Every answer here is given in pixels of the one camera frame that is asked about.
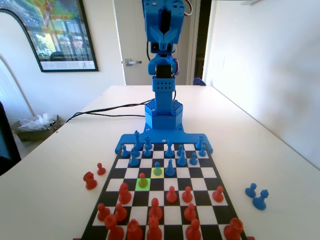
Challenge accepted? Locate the small blue plastic part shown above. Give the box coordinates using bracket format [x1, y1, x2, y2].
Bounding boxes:
[192, 76, 207, 87]

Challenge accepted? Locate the red chess queen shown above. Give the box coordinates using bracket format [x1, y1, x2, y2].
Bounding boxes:
[146, 215, 163, 240]

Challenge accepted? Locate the white door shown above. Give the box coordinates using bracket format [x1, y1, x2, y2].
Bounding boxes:
[113, 0, 201, 86]

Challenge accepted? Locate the white arched panel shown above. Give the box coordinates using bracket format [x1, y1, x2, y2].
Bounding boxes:
[0, 8, 36, 121]

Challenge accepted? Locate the black chair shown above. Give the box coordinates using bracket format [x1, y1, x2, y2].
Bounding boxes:
[0, 101, 22, 177]

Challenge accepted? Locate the black framed poster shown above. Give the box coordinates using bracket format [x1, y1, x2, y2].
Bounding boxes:
[0, 0, 100, 73]

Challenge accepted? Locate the red chess pawn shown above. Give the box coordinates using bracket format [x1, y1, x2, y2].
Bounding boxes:
[181, 186, 194, 204]
[114, 203, 128, 222]
[96, 202, 111, 222]
[183, 202, 197, 221]
[212, 185, 225, 203]
[96, 162, 107, 176]
[165, 185, 178, 204]
[137, 172, 148, 188]

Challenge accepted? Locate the olive cardboard box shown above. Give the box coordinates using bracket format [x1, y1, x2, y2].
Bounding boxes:
[11, 113, 63, 143]

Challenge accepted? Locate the blue queen piece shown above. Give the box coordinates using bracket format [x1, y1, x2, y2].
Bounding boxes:
[164, 139, 175, 158]

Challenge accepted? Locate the silver door lever handle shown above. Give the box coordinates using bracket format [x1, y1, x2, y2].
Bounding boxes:
[124, 58, 143, 67]

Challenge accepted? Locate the black and white chessboard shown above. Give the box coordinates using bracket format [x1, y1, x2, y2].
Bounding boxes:
[80, 142, 249, 240]

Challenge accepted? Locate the clear crumpled plastic bag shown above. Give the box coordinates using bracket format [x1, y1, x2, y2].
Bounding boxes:
[17, 112, 59, 132]

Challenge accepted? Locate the blue board mounting plate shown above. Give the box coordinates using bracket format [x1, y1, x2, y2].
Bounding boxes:
[114, 124, 215, 155]

